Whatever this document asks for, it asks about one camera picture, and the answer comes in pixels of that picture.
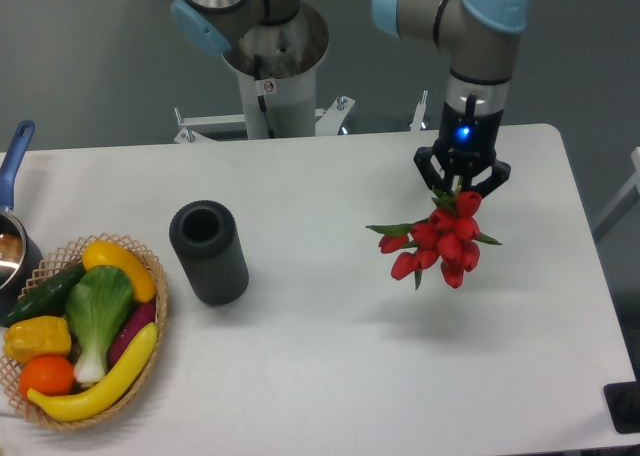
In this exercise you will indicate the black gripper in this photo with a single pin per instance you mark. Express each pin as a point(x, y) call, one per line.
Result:
point(465, 147)

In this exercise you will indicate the red tulip bouquet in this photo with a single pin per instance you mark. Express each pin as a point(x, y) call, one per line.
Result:
point(449, 237)

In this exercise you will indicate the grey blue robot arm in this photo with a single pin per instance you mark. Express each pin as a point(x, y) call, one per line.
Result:
point(481, 36)

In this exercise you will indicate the dark grey ribbed vase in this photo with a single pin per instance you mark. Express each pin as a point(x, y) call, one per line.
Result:
point(205, 238)

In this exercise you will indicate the black device table edge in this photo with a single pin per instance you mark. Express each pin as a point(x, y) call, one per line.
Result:
point(623, 404)

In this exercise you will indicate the purple eggplant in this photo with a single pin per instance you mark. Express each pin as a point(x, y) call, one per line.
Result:
point(140, 317)

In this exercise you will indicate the green bok choy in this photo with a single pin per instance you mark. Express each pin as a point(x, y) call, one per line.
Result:
point(96, 308)

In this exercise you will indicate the woven wicker basket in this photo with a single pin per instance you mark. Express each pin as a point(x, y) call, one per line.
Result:
point(56, 261)

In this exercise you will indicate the dark green cucumber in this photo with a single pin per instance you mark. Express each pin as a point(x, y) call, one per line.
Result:
point(46, 299)

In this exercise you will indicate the yellow banana lower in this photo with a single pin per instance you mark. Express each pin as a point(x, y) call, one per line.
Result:
point(110, 389)

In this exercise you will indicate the orange fruit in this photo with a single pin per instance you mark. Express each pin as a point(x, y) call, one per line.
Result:
point(50, 375)

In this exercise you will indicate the yellow bell pepper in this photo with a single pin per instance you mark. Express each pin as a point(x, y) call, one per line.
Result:
point(35, 337)

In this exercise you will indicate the white frame right edge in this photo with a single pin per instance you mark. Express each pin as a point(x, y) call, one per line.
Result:
point(620, 204)

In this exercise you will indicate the blue handled saucepan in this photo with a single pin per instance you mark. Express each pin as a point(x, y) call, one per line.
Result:
point(20, 255)

